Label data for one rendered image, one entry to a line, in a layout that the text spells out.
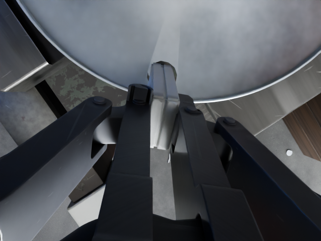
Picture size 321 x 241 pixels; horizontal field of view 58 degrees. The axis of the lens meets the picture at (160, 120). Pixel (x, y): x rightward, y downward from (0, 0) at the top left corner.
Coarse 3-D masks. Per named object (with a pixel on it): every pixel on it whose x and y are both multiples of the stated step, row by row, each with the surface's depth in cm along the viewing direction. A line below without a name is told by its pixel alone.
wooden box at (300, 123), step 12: (300, 108) 87; (312, 108) 80; (288, 120) 100; (300, 120) 92; (312, 120) 85; (300, 132) 97; (312, 132) 89; (300, 144) 103; (312, 144) 94; (312, 156) 100
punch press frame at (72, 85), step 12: (60, 72) 34; (72, 72) 35; (84, 72) 35; (48, 84) 34; (60, 84) 35; (72, 84) 35; (84, 84) 35; (96, 84) 35; (108, 84) 35; (60, 96) 35; (72, 96) 35; (84, 96) 35; (108, 96) 35; (120, 96) 35; (72, 108) 35
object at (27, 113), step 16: (0, 96) 34; (16, 96) 35; (32, 96) 35; (48, 96) 39; (0, 112) 35; (16, 112) 35; (32, 112) 35; (48, 112) 35; (64, 112) 42; (16, 128) 35; (32, 128) 35; (112, 144) 60; (96, 176) 39; (80, 192) 39
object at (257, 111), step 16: (320, 64) 23; (288, 80) 23; (304, 80) 23; (320, 80) 23; (256, 96) 23; (272, 96) 23; (288, 96) 23; (304, 96) 23; (224, 112) 23; (240, 112) 23; (256, 112) 23; (272, 112) 23; (288, 112) 23; (256, 128) 23
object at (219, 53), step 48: (48, 0) 21; (96, 0) 21; (144, 0) 21; (192, 0) 21; (240, 0) 22; (288, 0) 22; (96, 48) 21; (144, 48) 22; (192, 48) 22; (240, 48) 22; (288, 48) 22; (192, 96) 22; (240, 96) 22
